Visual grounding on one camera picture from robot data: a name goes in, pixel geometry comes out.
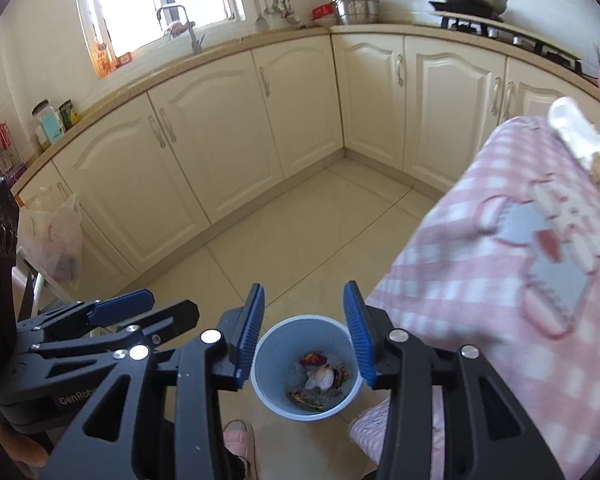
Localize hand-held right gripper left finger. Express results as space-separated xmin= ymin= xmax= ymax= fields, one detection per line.
xmin=40 ymin=282 xmax=266 ymax=480

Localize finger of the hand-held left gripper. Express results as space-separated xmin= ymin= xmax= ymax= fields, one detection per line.
xmin=25 ymin=300 xmax=201 ymax=377
xmin=16 ymin=289 xmax=155 ymax=347

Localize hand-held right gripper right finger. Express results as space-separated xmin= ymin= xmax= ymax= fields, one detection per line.
xmin=342 ymin=280 xmax=566 ymax=480

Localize blue trash bin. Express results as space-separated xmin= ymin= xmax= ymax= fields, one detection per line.
xmin=250 ymin=314 xmax=363 ymax=422

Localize pink white plastic wrapper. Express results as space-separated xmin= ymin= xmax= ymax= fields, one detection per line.
xmin=305 ymin=365 xmax=337 ymax=392

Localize gold snack bag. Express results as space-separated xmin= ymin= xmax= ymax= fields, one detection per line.
xmin=286 ymin=389 xmax=329 ymax=412

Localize white tissue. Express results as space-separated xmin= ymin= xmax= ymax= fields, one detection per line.
xmin=547 ymin=96 xmax=600 ymax=171

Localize translucent plastic bag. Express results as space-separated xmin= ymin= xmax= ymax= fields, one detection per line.
xmin=17 ymin=191 xmax=84 ymax=291

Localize pink slipper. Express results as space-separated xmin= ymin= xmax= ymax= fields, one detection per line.
xmin=222 ymin=420 xmax=257 ymax=480

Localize pink checkered tablecloth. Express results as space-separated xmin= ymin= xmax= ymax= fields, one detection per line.
xmin=349 ymin=115 xmax=600 ymax=480

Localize green jar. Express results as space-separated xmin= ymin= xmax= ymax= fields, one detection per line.
xmin=58 ymin=100 xmax=81 ymax=130

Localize cream base cabinets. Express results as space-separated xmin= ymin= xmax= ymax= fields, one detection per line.
xmin=10 ymin=30 xmax=600 ymax=291

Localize orange bottle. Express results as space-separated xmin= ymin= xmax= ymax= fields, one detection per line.
xmin=94 ymin=35 xmax=112 ymax=78

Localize steel faucet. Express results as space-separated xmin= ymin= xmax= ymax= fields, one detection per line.
xmin=156 ymin=4 xmax=204 ymax=56

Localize kitchen window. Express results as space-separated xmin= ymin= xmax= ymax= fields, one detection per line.
xmin=72 ymin=0 xmax=246 ymax=68

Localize steel spatula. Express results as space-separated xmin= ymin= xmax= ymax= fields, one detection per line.
xmin=250 ymin=0 xmax=271 ymax=31

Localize steel steamer pot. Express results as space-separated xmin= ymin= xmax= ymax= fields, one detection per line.
xmin=331 ymin=0 xmax=381 ymax=26

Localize black gas hob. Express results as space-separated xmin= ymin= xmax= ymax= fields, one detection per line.
xmin=440 ymin=16 xmax=583 ymax=68

